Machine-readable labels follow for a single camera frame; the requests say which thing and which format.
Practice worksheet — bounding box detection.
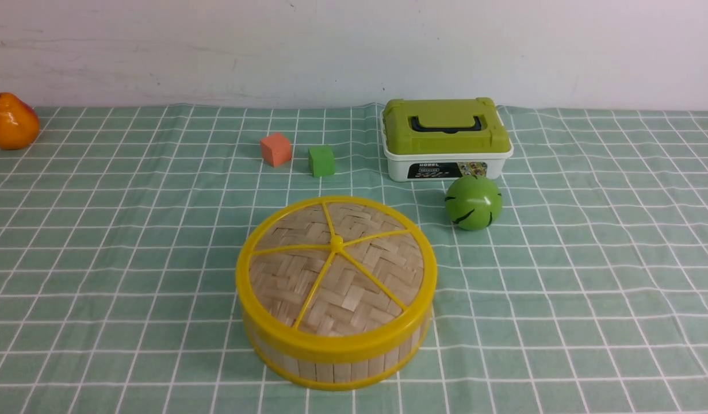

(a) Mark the orange toy pear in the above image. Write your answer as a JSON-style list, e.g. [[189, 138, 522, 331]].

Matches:
[[0, 92, 40, 150]]

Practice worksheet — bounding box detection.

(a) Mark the green lidded white toolbox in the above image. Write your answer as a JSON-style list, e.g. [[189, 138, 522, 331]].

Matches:
[[380, 97, 514, 182]]

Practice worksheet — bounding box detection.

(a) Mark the green striped toy ball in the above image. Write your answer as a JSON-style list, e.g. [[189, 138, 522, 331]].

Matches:
[[444, 175, 503, 231]]

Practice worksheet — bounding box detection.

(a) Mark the orange foam cube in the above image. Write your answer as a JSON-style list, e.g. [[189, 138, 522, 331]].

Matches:
[[259, 133, 293, 167]]

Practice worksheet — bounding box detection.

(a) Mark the green checkered tablecloth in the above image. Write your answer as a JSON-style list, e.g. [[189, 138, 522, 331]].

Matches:
[[0, 104, 708, 413]]

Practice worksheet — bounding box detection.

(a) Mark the yellow rimmed bamboo steamer base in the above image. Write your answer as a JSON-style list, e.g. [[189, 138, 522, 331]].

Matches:
[[242, 314, 431, 391]]

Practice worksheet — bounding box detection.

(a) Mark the yellow rimmed woven steamer lid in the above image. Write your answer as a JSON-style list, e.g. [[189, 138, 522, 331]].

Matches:
[[235, 196, 437, 364]]

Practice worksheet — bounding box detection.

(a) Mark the green foam cube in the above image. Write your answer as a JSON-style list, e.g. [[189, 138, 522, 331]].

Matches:
[[307, 145, 336, 178]]

